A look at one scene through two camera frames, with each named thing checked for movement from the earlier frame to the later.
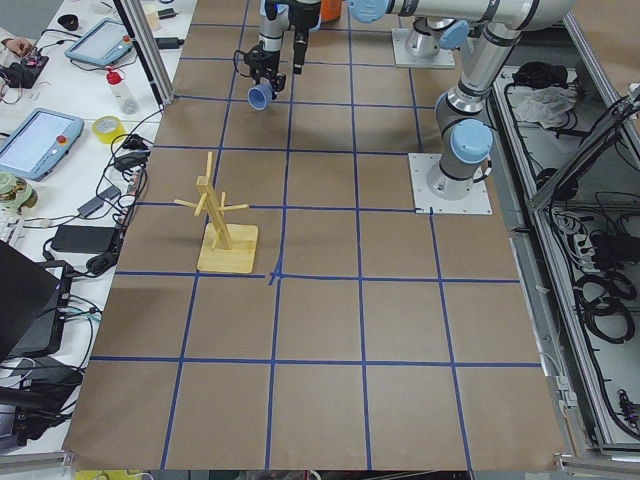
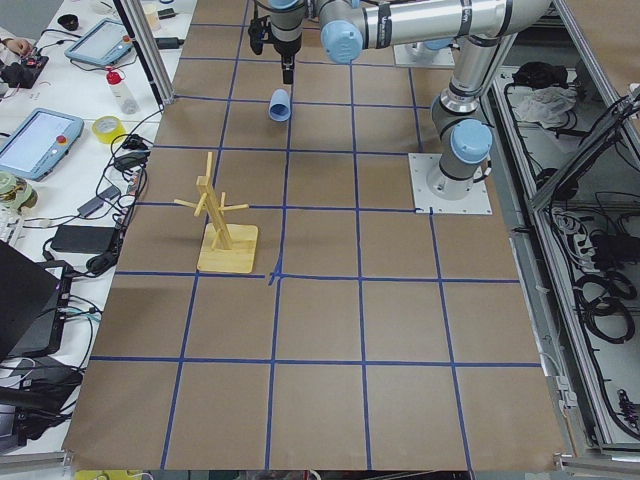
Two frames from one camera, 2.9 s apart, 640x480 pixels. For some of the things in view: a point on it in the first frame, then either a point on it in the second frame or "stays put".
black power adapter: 83,238 stays put
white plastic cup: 260,96 → 279,107
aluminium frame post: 145,38 stays put
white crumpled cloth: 548,105 stays put
